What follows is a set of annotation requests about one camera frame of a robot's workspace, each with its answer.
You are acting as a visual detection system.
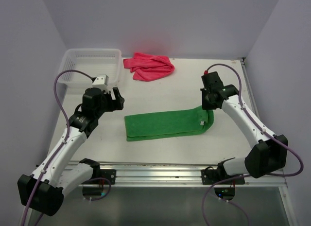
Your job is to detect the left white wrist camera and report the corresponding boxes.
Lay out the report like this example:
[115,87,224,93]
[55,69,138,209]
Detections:
[92,75,109,90]

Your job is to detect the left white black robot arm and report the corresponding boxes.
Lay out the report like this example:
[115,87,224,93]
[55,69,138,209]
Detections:
[17,87,124,216]

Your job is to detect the pink towel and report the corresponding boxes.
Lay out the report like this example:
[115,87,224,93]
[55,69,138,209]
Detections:
[123,52,175,82]

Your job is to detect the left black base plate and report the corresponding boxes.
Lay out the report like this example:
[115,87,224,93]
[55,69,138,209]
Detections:
[82,169,116,185]

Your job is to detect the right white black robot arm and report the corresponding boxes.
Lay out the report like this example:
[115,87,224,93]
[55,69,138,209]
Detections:
[201,72,288,184]

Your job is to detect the aluminium mounting rail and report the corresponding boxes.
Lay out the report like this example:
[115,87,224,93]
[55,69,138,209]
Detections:
[31,162,287,188]

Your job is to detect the white plastic basket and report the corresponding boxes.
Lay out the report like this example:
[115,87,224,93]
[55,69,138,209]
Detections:
[58,49,122,88]

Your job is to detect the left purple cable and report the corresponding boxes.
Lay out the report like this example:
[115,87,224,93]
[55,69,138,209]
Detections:
[18,70,112,226]

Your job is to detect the green towel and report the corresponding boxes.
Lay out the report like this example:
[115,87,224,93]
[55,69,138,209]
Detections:
[124,106,214,141]

